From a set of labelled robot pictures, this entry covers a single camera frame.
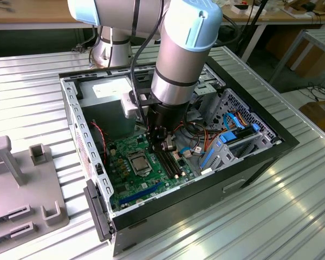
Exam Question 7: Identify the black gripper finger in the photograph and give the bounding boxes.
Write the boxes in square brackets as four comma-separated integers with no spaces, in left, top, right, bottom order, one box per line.
[149,126,168,153]
[163,134,178,152]

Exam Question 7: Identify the CPU with silver top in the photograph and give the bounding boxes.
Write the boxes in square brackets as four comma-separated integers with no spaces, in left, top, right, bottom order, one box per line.
[132,158,150,174]

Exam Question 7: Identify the metal socket cover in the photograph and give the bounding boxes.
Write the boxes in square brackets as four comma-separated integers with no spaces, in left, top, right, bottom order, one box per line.
[126,152,153,177]

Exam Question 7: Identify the black RAM slot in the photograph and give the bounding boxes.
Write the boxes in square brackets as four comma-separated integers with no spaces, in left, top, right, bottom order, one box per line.
[165,151,181,176]
[158,151,174,179]

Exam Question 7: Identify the green motherboard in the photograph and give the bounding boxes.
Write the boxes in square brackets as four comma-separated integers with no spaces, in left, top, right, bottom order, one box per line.
[105,128,197,212]

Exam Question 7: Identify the grey metal drive cage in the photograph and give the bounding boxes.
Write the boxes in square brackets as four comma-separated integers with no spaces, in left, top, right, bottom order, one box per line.
[189,67,226,124]

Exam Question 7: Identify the grey power supply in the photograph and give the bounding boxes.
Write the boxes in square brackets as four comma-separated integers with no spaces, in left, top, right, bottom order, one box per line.
[77,75,140,141]

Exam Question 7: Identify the blue expansion slot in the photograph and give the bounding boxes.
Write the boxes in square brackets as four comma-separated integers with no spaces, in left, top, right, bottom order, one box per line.
[118,181,163,206]

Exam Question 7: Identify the hard disk in blue carrier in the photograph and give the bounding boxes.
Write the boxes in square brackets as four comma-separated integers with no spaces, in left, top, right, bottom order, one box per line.
[218,123,261,144]

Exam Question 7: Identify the black PC case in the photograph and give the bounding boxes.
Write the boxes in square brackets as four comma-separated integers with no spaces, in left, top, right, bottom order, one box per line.
[58,55,301,258]

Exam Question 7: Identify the grey perforated disk bay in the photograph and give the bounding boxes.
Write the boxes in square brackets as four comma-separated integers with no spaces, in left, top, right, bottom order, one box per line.
[200,88,285,174]

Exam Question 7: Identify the black plastic case latch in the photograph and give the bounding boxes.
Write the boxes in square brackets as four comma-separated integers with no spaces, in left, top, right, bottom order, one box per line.
[83,178,116,242]

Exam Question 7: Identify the brown cardboard boxes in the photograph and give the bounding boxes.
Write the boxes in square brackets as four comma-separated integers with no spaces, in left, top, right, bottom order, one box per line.
[265,27,325,79]

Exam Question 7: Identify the black slanted pole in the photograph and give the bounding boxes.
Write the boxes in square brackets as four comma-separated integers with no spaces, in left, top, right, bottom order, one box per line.
[237,0,269,55]

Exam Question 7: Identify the grey parts rack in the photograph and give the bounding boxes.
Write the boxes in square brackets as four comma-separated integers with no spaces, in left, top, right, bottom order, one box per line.
[0,134,70,257]

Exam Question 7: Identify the cardboard box with label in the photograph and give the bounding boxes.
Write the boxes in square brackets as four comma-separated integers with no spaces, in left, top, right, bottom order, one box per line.
[298,99,325,123]

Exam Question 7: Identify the wooden desk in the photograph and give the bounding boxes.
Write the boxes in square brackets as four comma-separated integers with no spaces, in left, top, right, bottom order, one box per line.
[0,0,325,31]

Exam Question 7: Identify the white metal table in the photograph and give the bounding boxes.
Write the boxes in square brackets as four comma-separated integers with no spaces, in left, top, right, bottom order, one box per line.
[269,28,325,86]

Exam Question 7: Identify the pale blue wire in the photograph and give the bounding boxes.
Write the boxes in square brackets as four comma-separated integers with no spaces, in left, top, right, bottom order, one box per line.
[179,147,205,155]

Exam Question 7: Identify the black camera bracket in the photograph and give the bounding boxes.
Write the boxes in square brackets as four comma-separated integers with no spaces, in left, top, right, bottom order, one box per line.
[128,90,164,108]

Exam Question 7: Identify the orange and black wire bundle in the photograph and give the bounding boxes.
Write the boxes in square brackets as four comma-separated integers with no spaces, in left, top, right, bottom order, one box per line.
[175,119,223,155]

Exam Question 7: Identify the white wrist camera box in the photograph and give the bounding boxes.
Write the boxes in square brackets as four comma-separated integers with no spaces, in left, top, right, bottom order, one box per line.
[120,93,142,118]

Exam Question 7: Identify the blue plastic rail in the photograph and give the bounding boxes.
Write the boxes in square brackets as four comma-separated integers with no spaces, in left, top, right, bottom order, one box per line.
[199,148,215,168]

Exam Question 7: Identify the red and black twisted wire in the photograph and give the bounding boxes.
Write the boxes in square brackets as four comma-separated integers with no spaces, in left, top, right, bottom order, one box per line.
[89,121,109,166]

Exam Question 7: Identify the black camera cable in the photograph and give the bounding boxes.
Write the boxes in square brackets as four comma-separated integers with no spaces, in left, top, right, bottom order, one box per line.
[129,0,168,131]

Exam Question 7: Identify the blue disk wire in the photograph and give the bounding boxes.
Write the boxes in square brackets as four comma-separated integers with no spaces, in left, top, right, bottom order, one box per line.
[223,112,246,131]

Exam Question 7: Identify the orange disk wire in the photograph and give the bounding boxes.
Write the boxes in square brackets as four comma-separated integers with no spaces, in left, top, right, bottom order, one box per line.
[231,108,251,128]

